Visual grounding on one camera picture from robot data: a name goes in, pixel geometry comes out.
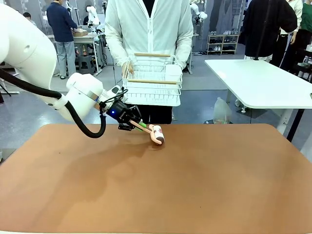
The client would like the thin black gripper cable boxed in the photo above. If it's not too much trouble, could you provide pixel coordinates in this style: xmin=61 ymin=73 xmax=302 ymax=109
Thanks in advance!
xmin=98 ymin=89 xmax=129 ymax=117

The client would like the person's right forearm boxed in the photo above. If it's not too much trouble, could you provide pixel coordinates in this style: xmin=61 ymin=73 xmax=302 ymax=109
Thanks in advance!
xmin=104 ymin=21 xmax=129 ymax=67

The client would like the wooden shoe rack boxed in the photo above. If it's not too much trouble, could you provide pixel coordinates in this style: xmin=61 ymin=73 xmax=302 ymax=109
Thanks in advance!
xmin=206 ymin=33 xmax=240 ymax=56

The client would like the white plastic drain tray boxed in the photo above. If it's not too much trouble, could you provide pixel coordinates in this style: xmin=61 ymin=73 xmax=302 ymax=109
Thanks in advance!
xmin=123 ymin=81 xmax=182 ymax=107

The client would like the wooden rack handle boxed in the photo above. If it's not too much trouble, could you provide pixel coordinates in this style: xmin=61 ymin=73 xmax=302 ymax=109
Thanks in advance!
xmin=128 ymin=79 xmax=177 ymax=85
xmin=134 ymin=53 xmax=171 ymax=58

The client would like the person in green top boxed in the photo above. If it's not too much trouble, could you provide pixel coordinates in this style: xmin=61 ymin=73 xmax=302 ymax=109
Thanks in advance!
xmin=290 ymin=0 xmax=312 ymax=74

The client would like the brown cardboard box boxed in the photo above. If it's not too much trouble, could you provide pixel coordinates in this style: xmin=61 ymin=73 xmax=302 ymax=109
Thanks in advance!
xmin=72 ymin=29 xmax=89 ymax=38

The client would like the white wire dish rack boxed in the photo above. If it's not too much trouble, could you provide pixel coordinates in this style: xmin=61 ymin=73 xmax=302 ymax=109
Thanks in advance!
xmin=121 ymin=53 xmax=183 ymax=97

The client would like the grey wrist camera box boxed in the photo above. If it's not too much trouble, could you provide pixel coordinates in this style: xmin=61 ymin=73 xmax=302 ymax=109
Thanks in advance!
xmin=107 ymin=85 xmax=124 ymax=98

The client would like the clear plastic bag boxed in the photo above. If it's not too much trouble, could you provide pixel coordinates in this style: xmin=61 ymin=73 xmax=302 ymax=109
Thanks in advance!
xmin=213 ymin=97 xmax=234 ymax=124

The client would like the grey step stool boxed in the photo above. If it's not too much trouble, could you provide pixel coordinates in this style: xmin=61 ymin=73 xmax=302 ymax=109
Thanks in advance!
xmin=77 ymin=55 xmax=96 ymax=73

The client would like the white side table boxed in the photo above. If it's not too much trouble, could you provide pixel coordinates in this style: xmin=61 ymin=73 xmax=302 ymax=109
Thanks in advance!
xmin=204 ymin=59 xmax=312 ymax=142

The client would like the person in cream top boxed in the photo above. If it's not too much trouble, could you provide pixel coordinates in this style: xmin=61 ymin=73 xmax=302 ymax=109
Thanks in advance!
xmin=272 ymin=0 xmax=304 ymax=68

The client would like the pink lint roller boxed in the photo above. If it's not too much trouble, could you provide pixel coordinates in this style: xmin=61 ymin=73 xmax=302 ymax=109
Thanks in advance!
xmin=129 ymin=120 xmax=166 ymax=146

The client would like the white background workbench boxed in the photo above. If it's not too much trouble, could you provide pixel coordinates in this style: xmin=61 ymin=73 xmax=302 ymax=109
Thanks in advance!
xmin=47 ymin=33 xmax=104 ymax=74

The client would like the person in white jacket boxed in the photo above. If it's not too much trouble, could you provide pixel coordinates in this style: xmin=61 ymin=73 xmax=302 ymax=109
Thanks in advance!
xmin=104 ymin=0 xmax=195 ymax=125

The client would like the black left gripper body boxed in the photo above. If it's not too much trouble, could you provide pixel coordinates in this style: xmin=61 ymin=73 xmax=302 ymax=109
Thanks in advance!
xmin=104 ymin=101 xmax=134 ymax=124

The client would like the person in black coat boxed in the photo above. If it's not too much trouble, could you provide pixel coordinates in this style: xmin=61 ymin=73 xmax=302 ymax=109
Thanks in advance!
xmin=240 ymin=0 xmax=298 ymax=61

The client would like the person's left forearm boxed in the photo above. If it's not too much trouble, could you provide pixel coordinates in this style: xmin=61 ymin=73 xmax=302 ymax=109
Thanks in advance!
xmin=175 ymin=34 xmax=195 ymax=71

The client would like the seated person in background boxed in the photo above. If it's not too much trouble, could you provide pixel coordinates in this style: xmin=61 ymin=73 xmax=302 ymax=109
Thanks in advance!
xmin=23 ymin=12 xmax=38 ymax=27

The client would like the black chair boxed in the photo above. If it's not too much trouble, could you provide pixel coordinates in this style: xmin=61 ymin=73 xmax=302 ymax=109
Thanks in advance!
xmin=292 ymin=48 xmax=312 ymax=79

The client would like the thick black cable hose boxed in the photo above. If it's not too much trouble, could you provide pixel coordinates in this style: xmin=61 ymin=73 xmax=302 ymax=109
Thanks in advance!
xmin=0 ymin=69 xmax=107 ymax=139

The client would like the white plastic container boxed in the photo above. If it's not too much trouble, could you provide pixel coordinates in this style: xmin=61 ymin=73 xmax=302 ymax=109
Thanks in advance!
xmin=165 ymin=63 xmax=182 ymax=82

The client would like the person's right hand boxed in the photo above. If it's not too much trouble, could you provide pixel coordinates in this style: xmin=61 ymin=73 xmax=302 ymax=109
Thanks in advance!
xmin=121 ymin=60 xmax=135 ymax=75

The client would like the person in navy top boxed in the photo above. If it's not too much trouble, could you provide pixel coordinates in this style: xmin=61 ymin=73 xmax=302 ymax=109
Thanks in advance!
xmin=46 ymin=0 xmax=79 ymax=80

